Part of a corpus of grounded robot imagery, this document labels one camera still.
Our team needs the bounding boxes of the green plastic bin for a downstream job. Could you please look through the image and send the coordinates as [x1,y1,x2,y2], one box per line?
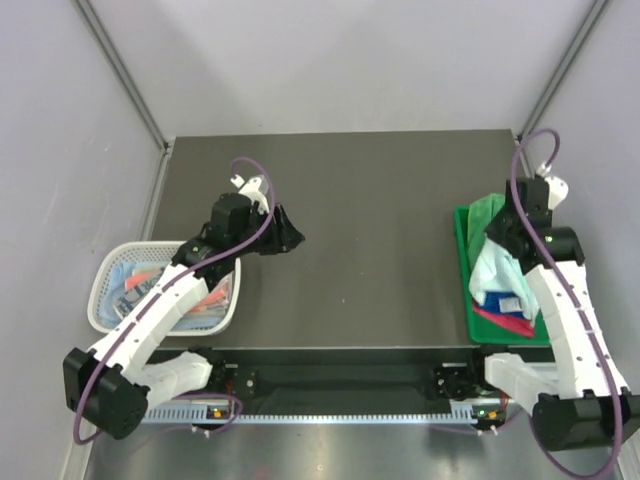
[453,206,550,347]

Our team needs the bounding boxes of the left aluminium frame post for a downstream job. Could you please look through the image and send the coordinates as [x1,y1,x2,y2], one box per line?
[73,0,174,151]

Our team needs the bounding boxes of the green towel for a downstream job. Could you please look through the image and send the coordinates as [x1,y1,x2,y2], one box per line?
[467,193,505,267]

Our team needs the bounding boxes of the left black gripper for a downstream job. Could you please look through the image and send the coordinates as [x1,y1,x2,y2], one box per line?
[231,202,304,257]

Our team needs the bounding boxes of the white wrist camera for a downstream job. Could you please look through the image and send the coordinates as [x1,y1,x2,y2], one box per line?
[230,174,270,214]
[536,163,569,211]

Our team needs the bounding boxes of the grey slotted cable duct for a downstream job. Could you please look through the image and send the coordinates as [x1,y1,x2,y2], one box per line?
[142,401,506,426]

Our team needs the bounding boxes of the blue towel in bin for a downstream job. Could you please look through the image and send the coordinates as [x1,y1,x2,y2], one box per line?
[476,291,529,321]

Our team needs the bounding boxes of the aluminium frame post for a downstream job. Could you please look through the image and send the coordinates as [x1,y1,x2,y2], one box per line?
[515,0,612,141]
[73,0,174,151]

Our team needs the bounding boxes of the pink bunny towel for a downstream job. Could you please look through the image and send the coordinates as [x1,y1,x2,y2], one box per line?
[124,267,234,315]

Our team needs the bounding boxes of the white mint towel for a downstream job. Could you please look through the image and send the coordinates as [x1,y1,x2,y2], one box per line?
[469,239,540,322]

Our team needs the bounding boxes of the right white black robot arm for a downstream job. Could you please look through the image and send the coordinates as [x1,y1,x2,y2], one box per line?
[466,176,639,452]

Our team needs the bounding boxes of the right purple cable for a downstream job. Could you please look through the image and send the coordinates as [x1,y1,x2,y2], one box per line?
[429,129,626,477]

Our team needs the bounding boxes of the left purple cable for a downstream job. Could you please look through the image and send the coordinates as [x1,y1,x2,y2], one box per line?
[73,157,277,446]

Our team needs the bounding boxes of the purple cable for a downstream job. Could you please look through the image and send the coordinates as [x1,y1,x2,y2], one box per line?
[429,129,626,477]
[73,157,277,446]

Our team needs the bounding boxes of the right aluminium frame post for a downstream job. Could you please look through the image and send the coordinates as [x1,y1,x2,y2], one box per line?
[515,0,612,141]

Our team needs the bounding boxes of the blue white patterned towel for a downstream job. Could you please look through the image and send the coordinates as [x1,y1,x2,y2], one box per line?
[113,275,160,320]

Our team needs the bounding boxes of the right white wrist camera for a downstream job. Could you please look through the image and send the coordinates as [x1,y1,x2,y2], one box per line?
[536,163,569,211]

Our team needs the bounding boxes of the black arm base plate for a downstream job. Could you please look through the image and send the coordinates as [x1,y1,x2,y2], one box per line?
[204,348,500,414]

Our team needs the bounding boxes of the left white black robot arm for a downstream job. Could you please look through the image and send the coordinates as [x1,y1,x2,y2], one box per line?
[62,193,305,445]

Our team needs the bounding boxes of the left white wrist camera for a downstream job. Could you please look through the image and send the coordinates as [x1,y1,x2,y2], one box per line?
[230,174,270,214]

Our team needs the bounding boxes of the white perforated plastic basket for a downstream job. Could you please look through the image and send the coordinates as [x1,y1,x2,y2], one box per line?
[87,241,242,337]

